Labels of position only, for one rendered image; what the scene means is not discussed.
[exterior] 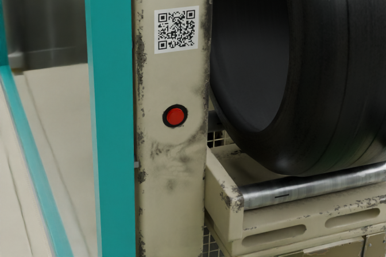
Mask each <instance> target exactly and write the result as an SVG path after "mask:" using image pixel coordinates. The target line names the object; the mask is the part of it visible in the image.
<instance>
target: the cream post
mask: <svg viewBox="0 0 386 257"><path fill-rule="evenodd" d="M189 6H199V25H198V48H197V49H189V50H180V51H175V52H167V53H158V54H155V10H162V9H173V8H178V7H189ZM131 12H132V40H133V41H134V49H132V75H133V137H134V153H135V155H136V161H138V164H139V168H134V200H135V232H136V257H203V232H204V183H205V171H206V159H207V130H208V115H209V86H210V51H211V28H212V13H213V0H131ZM173 108H179V109H181V110H182V111H183V113H184V118H183V120H182V121H181V122H180V123H179V124H176V125H173V124H170V123H169V122H168V121H167V113H168V112H169V111H170V110H171V109H173Z"/></svg>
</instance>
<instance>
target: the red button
mask: <svg viewBox="0 0 386 257"><path fill-rule="evenodd" d="M183 118H184V113H183V111H182V110H181V109H179V108H173V109H171V110H170V111H169V112H168V113H167V121H168V122H169V123H170V124H173V125H176V124H179V123H180V122H181V121H182V120H183Z"/></svg>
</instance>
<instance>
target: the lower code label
mask: <svg viewBox="0 0 386 257"><path fill-rule="evenodd" d="M198 25H199V6H189V7H178V8H173V9H162V10H155V54H158V53H167V52H175V51H180V50H189V49H197V48H198Z"/></svg>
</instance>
